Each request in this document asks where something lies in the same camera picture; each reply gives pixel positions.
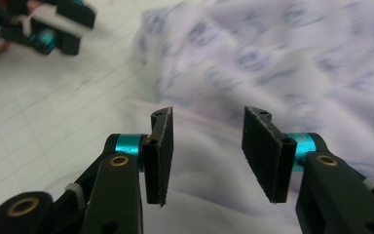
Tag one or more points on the white grid mat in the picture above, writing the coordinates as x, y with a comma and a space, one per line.
45, 113

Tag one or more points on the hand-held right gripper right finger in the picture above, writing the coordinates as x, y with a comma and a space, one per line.
269, 156

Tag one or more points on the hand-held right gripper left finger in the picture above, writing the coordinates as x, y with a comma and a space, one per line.
157, 156

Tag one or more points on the lilac printed cloth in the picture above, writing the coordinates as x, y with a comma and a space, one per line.
240, 48

